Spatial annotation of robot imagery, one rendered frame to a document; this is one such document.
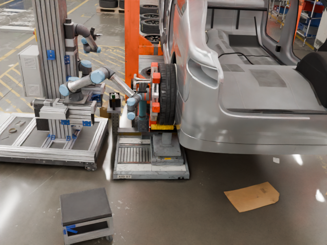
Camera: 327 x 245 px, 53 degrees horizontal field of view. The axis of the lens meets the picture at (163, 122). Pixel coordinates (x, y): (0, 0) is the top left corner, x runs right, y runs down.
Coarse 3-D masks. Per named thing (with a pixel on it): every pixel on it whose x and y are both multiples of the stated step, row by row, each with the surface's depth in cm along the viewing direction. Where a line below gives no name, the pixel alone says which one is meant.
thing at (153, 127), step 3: (150, 126) 357; (153, 126) 355; (156, 126) 355; (159, 126) 355; (162, 126) 356; (165, 126) 356; (168, 126) 356; (171, 126) 356; (174, 126) 359; (153, 129) 357; (156, 129) 357; (159, 129) 357; (162, 129) 357; (165, 129) 358; (168, 129) 358; (171, 129) 358
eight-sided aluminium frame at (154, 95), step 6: (156, 72) 333; (156, 84) 329; (156, 90) 327; (156, 96) 323; (150, 102) 373; (156, 102) 326; (150, 108) 371; (150, 114) 360; (156, 114) 333; (150, 120) 352; (156, 120) 352
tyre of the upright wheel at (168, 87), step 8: (160, 64) 342; (168, 64) 339; (176, 64) 341; (160, 72) 333; (168, 72) 326; (168, 80) 322; (176, 80) 322; (168, 88) 320; (176, 88) 320; (168, 96) 320; (176, 96) 320; (160, 104) 325; (168, 104) 322; (160, 112) 328; (168, 112) 327; (160, 120) 336; (168, 120) 337
